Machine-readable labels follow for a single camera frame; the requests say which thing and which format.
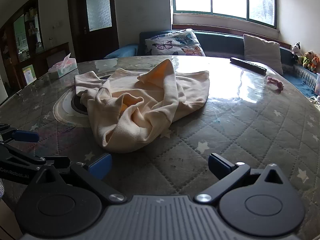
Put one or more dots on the grey square cushion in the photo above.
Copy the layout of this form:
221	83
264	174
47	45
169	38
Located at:
263	52

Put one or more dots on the dark teal sofa bench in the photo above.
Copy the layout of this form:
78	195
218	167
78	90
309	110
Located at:
220	42

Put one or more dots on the round black induction cooker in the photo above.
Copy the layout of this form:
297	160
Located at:
76	103

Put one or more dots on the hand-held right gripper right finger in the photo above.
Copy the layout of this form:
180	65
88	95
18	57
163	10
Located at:
217	166

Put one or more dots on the black and white plush cow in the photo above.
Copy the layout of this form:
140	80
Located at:
296	50

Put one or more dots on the blue blanket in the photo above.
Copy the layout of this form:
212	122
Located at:
298	82

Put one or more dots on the clear plastic storage box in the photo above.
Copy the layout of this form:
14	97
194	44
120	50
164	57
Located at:
317	83

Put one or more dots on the yellow brown plush toy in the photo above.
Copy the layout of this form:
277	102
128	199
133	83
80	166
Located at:
307	58

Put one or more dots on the dark wooden door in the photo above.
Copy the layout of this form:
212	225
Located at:
77	30

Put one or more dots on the wooden display cabinet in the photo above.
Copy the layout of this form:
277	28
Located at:
10	62

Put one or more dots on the small pink toy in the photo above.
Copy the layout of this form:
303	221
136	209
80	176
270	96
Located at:
276	83

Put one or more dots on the blue pillow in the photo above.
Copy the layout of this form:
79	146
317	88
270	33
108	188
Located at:
123	51

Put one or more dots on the orange plush tiger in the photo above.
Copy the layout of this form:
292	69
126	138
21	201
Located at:
315	62

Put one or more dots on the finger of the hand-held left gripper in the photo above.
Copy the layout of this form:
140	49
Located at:
25	136
58	163

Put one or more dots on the cream sweatshirt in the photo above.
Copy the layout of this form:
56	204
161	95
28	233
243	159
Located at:
150	100

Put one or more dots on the yellow green card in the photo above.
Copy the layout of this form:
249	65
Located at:
28	75

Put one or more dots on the black remote control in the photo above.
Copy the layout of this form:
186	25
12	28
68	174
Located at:
247	65

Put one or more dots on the tissue box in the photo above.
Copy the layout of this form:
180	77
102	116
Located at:
62	68

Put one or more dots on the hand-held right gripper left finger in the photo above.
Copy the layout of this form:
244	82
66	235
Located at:
100	167

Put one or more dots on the butterfly print pillow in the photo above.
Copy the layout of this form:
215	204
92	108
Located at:
172	42

